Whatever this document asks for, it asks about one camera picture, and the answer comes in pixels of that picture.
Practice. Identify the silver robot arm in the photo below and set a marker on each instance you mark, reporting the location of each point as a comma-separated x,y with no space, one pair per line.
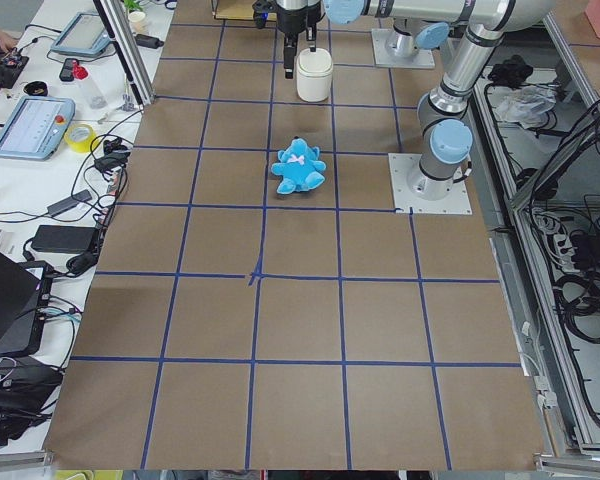
447,139
427,34

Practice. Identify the blue teddy bear plush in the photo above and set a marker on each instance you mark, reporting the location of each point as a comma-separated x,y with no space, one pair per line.
300,168

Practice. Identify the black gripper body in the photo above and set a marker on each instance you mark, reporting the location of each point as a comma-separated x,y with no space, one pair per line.
296,21

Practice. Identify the crumpled grey cloth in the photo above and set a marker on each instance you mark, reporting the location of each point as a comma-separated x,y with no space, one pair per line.
528,106

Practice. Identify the white trash can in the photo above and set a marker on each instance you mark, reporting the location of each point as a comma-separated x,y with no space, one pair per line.
314,74

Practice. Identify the black laptop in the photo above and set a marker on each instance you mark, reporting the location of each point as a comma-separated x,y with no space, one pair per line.
24,294

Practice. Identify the black power adapter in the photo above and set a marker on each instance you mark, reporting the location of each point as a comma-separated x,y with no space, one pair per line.
63,239

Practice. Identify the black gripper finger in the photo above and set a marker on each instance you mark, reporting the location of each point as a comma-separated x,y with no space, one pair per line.
289,55
311,36

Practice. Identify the small black bowl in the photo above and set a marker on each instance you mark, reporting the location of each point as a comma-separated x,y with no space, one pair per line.
36,88

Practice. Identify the white paper cup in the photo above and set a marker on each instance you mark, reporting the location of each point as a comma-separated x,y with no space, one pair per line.
138,22

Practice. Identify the clear plastic bottle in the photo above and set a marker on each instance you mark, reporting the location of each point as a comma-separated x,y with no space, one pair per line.
88,87

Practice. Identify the blue teach pendant far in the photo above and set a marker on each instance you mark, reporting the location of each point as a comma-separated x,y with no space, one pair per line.
84,36

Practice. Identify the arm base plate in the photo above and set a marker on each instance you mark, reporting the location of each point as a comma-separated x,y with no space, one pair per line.
415,193
396,50

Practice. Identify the yellow tape roll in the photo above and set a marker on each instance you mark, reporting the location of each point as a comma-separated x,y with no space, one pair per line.
80,138

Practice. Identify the aluminium frame post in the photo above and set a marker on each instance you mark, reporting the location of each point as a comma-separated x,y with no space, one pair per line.
115,21

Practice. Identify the blue teach pendant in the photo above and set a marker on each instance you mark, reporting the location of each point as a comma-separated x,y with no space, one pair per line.
36,127
84,36

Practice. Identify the blue teach pendant near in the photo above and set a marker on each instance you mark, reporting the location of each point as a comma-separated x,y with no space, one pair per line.
36,127

